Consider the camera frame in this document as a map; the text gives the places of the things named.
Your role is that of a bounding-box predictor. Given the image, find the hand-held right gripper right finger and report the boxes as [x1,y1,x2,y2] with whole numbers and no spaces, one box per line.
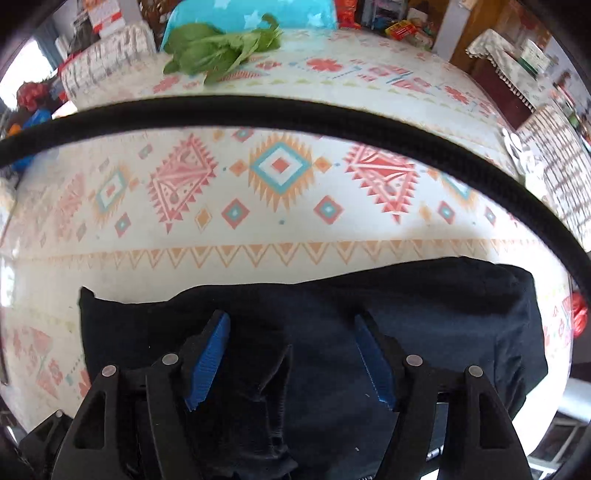
[353,314,534,480]

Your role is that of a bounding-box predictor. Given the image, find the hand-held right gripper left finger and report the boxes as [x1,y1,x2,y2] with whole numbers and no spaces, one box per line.
[51,310,232,480]

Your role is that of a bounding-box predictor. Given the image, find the black pants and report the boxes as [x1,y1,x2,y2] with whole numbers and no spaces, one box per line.
[78,256,549,480]

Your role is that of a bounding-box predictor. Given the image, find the patterned tablecloth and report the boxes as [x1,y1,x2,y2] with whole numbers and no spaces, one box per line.
[0,25,575,455]

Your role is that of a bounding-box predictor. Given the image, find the red packet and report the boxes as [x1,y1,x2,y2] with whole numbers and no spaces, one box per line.
[570,293,589,337]

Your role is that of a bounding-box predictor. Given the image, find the white plastic wrapper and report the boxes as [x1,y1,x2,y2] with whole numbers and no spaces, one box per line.
[501,127,546,185]

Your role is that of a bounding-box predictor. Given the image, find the white patterned chair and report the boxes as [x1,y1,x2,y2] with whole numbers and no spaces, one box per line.
[60,23,158,100]
[517,105,591,252]

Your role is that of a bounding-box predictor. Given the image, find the blue tissue packet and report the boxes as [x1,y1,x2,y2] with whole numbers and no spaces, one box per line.
[21,108,52,130]

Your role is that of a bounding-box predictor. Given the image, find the green leafy vegetables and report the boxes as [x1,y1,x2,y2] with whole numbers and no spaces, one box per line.
[163,14,283,86]

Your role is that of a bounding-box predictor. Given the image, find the red patterned cloth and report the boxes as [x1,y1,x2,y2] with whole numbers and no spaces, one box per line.
[17,82,49,112]

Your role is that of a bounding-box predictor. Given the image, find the red and yellow gift box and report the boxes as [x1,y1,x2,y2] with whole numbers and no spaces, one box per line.
[385,21,419,42]

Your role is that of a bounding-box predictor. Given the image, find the side table with lace cloth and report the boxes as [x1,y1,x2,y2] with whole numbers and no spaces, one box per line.
[465,28,555,112]

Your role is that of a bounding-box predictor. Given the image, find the turquoise star covered chair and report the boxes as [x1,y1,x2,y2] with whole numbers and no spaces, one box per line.
[159,0,338,51]

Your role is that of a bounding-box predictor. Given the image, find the black braided cable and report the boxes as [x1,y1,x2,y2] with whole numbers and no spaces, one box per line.
[0,95,591,296]

